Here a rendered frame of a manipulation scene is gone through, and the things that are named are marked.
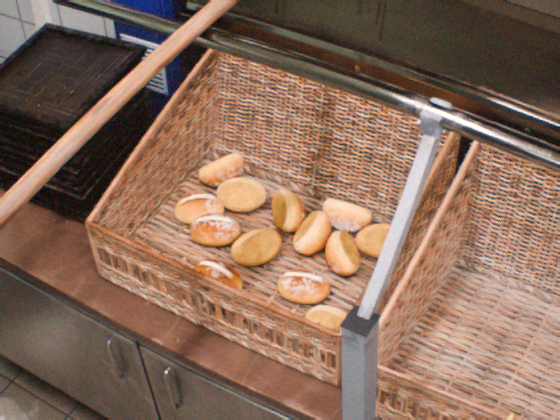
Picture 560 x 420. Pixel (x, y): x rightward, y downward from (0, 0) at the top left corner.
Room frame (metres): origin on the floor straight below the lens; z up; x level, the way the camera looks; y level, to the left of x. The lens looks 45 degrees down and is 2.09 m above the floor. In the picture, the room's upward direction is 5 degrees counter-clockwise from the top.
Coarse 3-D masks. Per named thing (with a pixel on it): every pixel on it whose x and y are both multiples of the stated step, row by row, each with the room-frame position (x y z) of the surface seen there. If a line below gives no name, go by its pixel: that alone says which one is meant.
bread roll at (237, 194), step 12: (228, 180) 1.55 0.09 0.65; (240, 180) 1.54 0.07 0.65; (252, 180) 1.54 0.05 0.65; (228, 192) 1.53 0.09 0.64; (240, 192) 1.52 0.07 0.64; (252, 192) 1.52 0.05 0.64; (264, 192) 1.52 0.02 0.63; (228, 204) 1.51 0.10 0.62; (240, 204) 1.51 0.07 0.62; (252, 204) 1.50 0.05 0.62
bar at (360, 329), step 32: (64, 0) 1.49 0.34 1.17; (96, 0) 1.46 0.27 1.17; (160, 32) 1.36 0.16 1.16; (288, 64) 1.22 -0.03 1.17; (320, 64) 1.21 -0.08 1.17; (384, 96) 1.13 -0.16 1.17; (416, 96) 1.12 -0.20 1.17; (448, 128) 1.07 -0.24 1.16; (480, 128) 1.05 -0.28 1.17; (416, 160) 1.06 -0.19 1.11; (544, 160) 0.98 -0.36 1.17; (416, 192) 1.03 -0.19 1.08; (384, 256) 0.98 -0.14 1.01; (384, 288) 0.95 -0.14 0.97; (352, 320) 0.92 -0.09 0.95; (352, 352) 0.90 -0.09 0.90; (352, 384) 0.90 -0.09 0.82; (352, 416) 0.90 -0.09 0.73
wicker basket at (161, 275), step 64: (256, 64) 1.69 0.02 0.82; (192, 128) 1.66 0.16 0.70; (256, 128) 1.66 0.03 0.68; (384, 128) 1.52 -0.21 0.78; (128, 192) 1.48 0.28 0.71; (192, 192) 1.59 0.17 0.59; (320, 192) 1.54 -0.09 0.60; (384, 192) 1.48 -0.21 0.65; (128, 256) 1.33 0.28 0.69; (192, 256) 1.41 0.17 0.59; (320, 256) 1.38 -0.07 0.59; (192, 320) 1.25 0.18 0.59; (256, 320) 1.16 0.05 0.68
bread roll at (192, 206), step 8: (200, 192) 1.53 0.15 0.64; (184, 200) 1.51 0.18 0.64; (192, 200) 1.51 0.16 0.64; (200, 200) 1.50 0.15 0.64; (208, 200) 1.50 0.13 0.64; (216, 200) 1.51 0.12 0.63; (176, 208) 1.51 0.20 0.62; (184, 208) 1.50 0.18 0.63; (192, 208) 1.49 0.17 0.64; (200, 208) 1.49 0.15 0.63; (208, 208) 1.49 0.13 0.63; (216, 208) 1.50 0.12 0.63; (176, 216) 1.50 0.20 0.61; (184, 216) 1.49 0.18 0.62; (192, 216) 1.48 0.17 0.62
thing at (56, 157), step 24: (216, 0) 1.36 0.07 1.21; (192, 24) 1.30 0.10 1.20; (168, 48) 1.25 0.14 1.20; (144, 72) 1.20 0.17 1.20; (120, 96) 1.16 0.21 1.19; (96, 120) 1.11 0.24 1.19; (72, 144) 1.07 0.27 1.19; (48, 168) 1.02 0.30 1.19; (24, 192) 0.98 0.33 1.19; (0, 216) 0.94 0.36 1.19
